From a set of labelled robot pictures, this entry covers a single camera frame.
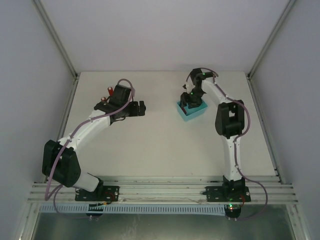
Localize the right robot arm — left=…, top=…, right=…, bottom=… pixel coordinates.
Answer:
left=177, top=68, right=246, bottom=202

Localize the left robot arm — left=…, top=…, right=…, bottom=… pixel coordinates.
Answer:
left=42, top=83, right=146, bottom=202

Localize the teal plastic bin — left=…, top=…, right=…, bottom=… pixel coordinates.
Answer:
left=176, top=101, right=208, bottom=122

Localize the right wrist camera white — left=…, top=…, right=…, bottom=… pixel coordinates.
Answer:
left=182, top=81, right=194, bottom=94

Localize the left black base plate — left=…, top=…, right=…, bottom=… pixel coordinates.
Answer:
left=74, top=185, right=120, bottom=202

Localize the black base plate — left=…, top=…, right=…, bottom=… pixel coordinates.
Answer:
left=74, top=185, right=120, bottom=202
left=202, top=186, right=252, bottom=203

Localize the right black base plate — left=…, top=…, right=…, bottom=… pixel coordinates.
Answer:
left=202, top=186, right=252, bottom=203

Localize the grey slotted cable duct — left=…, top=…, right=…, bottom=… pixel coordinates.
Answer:
left=39, top=203, right=225, bottom=216

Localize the aluminium rail frame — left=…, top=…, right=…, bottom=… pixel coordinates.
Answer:
left=27, top=176, right=300, bottom=205

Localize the left aluminium corner post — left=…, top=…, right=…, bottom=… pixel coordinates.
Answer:
left=32, top=0, right=78, bottom=79

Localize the aluminium corner post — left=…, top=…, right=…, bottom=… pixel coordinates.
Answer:
left=32, top=0, right=78, bottom=79
left=247, top=0, right=296, bottom=81

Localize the right aluminium corner post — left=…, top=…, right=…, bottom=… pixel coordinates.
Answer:
left=247, top=0, right=296, bottom=81

